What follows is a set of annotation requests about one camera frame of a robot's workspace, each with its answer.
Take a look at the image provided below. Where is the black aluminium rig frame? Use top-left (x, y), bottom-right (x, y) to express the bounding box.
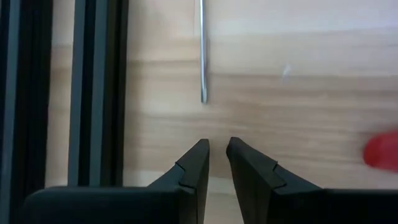
top-left (0, 0), bottom-right (130, 224)

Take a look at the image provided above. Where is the red T-handle hex key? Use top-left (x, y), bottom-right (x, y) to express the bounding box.
top-left (363, 129), bottom-right (398, 172)
top-left (198, 0), bottom-right (208, 105)

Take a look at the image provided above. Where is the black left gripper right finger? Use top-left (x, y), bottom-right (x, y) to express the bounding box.
top-left (226, 136), bottom-right (398, 224)

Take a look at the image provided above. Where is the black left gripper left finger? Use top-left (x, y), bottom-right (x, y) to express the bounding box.
top-left (21, 138), bottom-right (210, 224)

